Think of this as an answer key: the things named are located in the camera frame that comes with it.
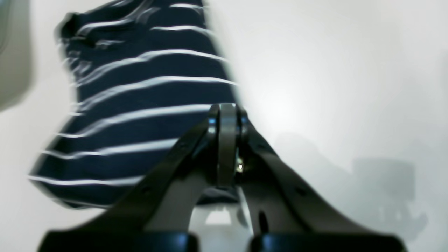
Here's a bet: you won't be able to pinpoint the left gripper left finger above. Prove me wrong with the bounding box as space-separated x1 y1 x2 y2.
38 103 228 252

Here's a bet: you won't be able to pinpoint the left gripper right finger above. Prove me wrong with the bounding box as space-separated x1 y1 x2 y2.
227 104 406 252

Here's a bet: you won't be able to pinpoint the navy white striped T-shirt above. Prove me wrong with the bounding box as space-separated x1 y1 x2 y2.
28 0 237 209

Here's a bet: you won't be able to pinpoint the grey plastic bin right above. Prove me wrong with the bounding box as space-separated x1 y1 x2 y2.
0 0 33 112

